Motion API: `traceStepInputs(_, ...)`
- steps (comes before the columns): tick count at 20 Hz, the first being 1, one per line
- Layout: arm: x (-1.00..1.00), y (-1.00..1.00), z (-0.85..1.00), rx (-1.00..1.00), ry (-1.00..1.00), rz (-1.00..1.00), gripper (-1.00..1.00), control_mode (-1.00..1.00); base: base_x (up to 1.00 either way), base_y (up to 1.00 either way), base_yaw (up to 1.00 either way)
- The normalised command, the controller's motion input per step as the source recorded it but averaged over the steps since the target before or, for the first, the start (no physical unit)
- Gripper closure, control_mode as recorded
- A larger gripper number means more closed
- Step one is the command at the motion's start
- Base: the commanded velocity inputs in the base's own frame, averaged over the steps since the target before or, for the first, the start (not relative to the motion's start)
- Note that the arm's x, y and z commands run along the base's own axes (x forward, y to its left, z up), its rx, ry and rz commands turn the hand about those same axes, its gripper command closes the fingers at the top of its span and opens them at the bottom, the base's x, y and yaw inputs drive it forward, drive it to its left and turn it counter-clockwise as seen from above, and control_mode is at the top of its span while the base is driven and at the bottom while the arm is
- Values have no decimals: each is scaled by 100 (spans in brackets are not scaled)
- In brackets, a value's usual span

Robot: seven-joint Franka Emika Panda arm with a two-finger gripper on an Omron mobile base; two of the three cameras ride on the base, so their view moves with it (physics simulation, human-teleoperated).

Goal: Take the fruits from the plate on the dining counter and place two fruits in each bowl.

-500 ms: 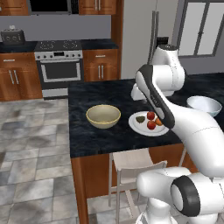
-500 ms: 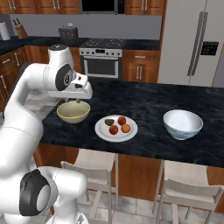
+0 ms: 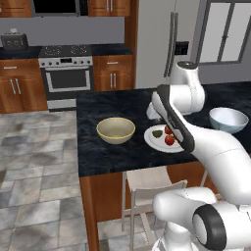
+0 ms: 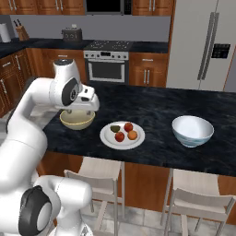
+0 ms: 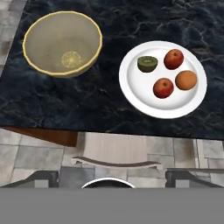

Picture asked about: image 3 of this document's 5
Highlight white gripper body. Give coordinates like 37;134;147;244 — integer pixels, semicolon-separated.
145;101;163;121

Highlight white plate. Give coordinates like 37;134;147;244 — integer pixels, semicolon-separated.
143;124;186;154

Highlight cream yellow bowl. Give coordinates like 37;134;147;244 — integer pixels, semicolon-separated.
95;117;136;145

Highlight pale blue bowl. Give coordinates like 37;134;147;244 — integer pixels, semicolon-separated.
208;107;250;135

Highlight wooden counter base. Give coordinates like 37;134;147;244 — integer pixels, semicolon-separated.
78;160;220;251

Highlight dark green fruit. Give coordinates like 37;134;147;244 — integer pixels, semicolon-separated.
151;129;164;139

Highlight wooden base cupboards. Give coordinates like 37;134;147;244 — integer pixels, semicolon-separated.
0;58;49;115
92;54;134;93

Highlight silver fridge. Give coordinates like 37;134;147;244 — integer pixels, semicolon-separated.
134;0;201;90

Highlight white stool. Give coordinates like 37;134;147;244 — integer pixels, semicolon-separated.
121;166;189;251
199;164;218;196

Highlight silver oven with hob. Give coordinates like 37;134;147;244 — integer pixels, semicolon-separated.
37;44;95;112

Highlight grey framed window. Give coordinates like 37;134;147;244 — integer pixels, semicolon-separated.
195;0;251;66

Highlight black microwave oven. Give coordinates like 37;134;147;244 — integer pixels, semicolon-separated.
29;0;90;18

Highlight grey toaster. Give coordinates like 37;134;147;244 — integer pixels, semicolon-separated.
0;27;29;51

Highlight wooden wall cupboard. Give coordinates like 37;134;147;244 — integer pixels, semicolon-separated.
0;0;33;19
88;0;132;18

